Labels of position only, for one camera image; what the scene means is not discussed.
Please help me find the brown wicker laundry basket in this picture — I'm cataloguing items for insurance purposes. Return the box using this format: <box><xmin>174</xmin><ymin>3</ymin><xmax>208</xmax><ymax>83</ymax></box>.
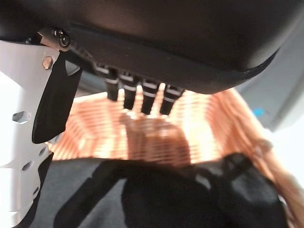
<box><xmin>47</xmin><ymin>87</ymin><xmax>304</xmax><ymax>228</ymax></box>

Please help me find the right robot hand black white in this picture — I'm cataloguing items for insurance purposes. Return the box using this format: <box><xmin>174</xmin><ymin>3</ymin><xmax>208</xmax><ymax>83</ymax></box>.
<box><xmin>0</xmin><ymin>0</ymin><xmax>304</xmax><ymax>228</ymax></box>

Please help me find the folded black garment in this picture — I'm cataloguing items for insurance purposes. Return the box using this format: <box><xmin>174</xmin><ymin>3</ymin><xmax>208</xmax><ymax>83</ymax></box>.
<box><xmin>23</xmin><ymin>158</ymin><xmax>129</xmax><ymax>228</ymax></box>

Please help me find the black garment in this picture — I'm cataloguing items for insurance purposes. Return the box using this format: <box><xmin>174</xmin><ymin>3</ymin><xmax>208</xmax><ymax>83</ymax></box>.
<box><xmin>23</xmin><ymin>158</ymin><xmax>129</xmax><ymax>228</ymax></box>
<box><xmin>120</xmin><ymin>153</ymin><xmax>288</xmax><ymax>228</ymax></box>

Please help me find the dark grey washing machine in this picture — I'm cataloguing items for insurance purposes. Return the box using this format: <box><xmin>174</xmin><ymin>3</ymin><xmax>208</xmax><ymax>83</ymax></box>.
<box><xmin>234</xmin><ymin>45</ymin><xmax>304</xmax><ymax>133</ymax></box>

